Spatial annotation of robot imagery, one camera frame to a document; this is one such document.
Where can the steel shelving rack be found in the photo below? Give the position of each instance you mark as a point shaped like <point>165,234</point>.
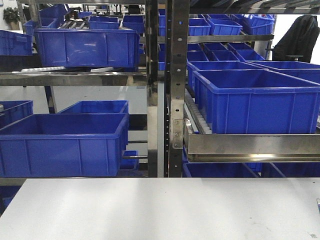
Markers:
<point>169,134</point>

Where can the blue crate right shelf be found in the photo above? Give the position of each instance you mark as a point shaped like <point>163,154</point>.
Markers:
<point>257,101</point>

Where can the blue crate lower left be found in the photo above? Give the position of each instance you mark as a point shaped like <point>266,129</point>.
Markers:
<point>64,145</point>

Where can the blue crate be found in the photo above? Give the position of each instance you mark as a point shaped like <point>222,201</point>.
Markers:
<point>64,145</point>
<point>65,47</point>

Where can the blue crate upper left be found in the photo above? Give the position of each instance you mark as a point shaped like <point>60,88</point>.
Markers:
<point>65,47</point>

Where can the black jacket on chair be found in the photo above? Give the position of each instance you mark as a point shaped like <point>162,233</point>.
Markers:
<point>299,40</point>

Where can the potted plant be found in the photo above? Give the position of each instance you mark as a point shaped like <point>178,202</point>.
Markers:
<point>12,18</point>

